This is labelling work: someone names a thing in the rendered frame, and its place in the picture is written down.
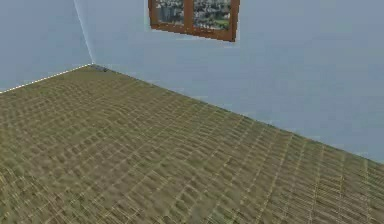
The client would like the brown framed window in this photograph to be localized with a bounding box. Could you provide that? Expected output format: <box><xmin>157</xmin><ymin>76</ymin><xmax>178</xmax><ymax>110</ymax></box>
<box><xmin>147</xmin><ymin>0</ymin><xmax>241</xmax><ymax>43</ymax></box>

